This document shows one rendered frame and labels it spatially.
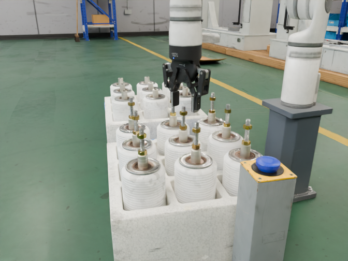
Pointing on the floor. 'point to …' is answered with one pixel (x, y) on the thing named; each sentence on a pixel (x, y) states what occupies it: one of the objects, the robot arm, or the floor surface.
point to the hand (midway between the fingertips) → (185, 103)
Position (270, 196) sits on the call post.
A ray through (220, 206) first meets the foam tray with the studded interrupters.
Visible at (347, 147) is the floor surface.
